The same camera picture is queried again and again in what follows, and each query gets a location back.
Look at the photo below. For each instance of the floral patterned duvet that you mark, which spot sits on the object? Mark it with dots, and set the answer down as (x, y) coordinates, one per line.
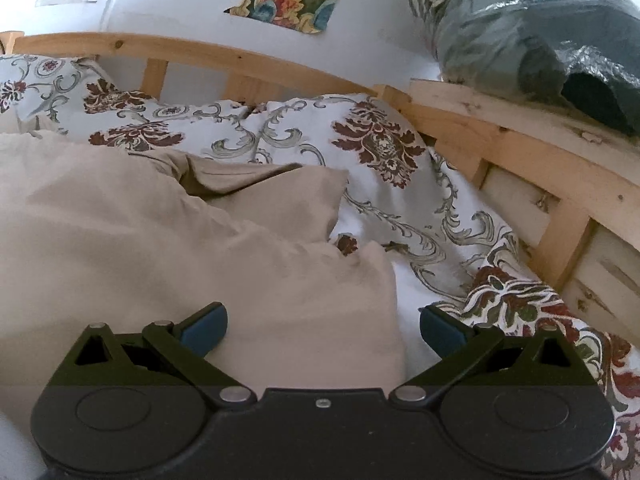
(400, 200)

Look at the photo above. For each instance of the wooden bed frame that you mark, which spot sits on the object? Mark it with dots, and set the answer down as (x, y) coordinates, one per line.
(525, 140)

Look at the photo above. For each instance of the beige hooded zip jacket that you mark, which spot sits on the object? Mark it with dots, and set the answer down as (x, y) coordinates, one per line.
(150, 260)

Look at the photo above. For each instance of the clear plastic bag of clothes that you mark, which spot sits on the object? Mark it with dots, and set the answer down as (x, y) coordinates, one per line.
(525, 30)

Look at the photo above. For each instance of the floral patterned pillow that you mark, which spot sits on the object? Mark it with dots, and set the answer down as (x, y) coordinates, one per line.
(55, 80)

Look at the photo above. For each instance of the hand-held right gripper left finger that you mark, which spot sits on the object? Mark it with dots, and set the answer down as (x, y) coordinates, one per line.
(202, 335)

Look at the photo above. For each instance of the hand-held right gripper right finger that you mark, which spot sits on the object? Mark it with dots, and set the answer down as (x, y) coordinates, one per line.
(442, 332)

